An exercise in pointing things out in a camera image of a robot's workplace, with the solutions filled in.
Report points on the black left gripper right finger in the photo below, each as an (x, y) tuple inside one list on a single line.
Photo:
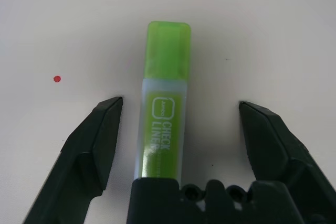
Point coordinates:
[(275, 142)]

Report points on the small red dot mark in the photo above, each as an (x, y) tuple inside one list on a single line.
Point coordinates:
[(57, 79)]

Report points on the green highlighter pen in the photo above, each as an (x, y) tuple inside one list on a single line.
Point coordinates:
[(165, 64)]

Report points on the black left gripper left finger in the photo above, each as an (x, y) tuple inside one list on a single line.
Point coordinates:
[(86, 142)]

